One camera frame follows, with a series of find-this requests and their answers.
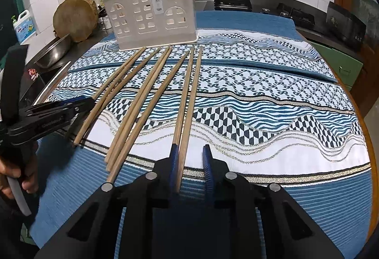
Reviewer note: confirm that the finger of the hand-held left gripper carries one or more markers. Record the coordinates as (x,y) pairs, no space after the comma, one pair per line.
(59,104)
(65,113)

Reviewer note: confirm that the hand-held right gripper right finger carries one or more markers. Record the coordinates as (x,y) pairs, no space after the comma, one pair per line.
(207,164)

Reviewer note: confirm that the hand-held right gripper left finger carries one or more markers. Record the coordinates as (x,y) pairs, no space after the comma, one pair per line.
(173,158)

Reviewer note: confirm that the light wooden chopstick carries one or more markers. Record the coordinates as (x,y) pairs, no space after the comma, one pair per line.
(183,155)

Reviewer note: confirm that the set of wooden chopsticks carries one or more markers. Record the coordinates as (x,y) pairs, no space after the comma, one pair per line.
(141,98)

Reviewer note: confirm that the white plastic utensil holder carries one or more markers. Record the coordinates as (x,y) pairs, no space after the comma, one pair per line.
(148,21)

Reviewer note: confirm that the person's left hand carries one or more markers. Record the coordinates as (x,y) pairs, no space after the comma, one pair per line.
(31,182)

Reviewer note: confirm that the red white scrubber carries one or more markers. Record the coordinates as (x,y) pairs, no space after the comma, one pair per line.
(33,73)

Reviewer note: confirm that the steel colander bowl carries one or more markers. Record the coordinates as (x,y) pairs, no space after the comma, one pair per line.
(54,51)

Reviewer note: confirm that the large blue patterned placemat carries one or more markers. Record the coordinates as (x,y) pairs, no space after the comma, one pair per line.
(266,134)

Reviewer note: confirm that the white detergent bottle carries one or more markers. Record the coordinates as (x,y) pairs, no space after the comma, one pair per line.
(25,27)

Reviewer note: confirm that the round wooden cutting board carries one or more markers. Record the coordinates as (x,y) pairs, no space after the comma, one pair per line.
(75,20)

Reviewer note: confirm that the black gas stove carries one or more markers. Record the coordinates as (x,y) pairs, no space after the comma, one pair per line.
(234,1)

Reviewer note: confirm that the green cabinet drawer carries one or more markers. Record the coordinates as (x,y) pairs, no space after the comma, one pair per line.
(340,66)

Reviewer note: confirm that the black countertop appliance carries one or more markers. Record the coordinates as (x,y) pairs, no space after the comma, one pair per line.
(345,24)

